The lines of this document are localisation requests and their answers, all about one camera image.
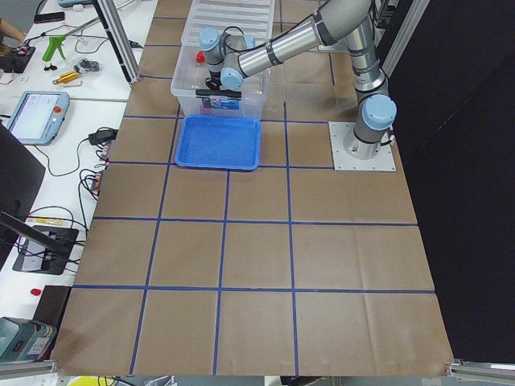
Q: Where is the black smartphone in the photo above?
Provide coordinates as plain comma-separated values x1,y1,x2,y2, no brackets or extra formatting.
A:
34,11,65,24

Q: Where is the blue teach pendant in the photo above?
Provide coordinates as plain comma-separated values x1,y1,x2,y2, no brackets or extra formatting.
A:
7,91,70,146

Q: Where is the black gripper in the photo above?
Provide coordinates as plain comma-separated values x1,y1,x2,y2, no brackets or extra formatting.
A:
205,73,222,90

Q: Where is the blue plastic tray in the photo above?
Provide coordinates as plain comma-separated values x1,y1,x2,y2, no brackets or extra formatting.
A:
175,115,261,170

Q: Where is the clear plastic box lid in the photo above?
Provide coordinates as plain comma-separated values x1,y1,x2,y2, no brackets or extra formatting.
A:
181,0,275,47

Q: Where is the clear plastic storage box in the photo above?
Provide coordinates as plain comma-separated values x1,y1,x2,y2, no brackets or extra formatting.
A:
170,39,272,121

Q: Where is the black box latch handle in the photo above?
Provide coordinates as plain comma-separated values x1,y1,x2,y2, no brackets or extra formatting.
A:
195,89,242,100

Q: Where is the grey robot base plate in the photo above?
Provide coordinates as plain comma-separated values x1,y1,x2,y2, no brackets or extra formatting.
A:
328,121,396,172

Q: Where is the aluminium frame post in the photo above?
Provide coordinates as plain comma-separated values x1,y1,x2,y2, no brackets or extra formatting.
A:
92,0,140,84

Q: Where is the green reacher grabber tool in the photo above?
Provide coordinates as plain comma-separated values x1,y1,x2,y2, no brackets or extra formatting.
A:
37,17,100,71

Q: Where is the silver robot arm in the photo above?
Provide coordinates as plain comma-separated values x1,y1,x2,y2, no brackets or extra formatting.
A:
199,1,394,159

